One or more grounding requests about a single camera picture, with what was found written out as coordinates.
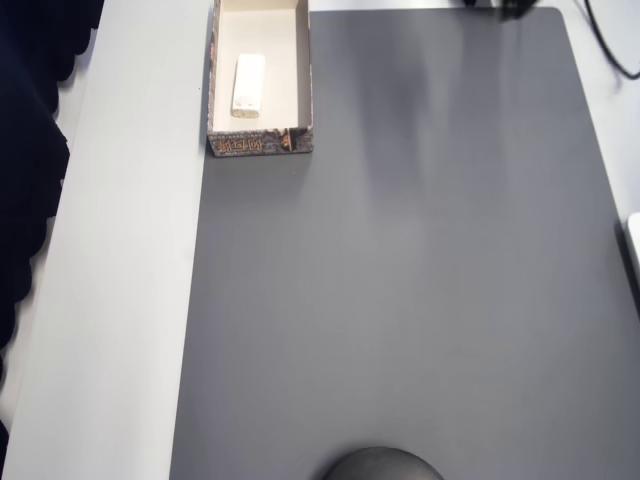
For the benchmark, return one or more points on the white rectangular block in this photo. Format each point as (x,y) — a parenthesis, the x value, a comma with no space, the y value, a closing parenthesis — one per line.
(247,85)

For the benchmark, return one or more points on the black round-base stand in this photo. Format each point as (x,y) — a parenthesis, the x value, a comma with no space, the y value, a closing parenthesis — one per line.
(382,465)

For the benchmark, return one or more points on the dark blue curtain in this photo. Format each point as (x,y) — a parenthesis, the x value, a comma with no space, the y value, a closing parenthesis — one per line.
(25,150)

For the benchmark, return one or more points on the grey desk mat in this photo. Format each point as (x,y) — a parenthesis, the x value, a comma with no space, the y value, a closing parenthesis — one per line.
(400,275)

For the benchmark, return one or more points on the patterned open cardboard box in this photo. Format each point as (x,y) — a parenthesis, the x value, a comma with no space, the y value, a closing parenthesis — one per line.
(260,142)

